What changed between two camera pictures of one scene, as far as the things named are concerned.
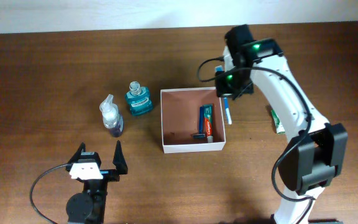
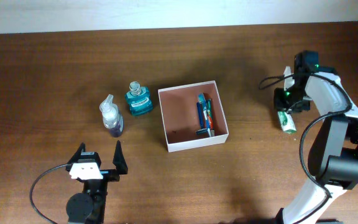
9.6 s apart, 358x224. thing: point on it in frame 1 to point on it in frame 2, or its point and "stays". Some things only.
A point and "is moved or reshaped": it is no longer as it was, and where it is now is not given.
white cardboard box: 180,120 stays
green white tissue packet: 279,128 to 286,122
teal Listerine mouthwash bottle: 139,99 stays
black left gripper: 120,165 stays
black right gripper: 224,89 to 279,103
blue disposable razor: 200,135 is moved or reshaped
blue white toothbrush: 220,68 to 201,99
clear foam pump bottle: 113,121 stays
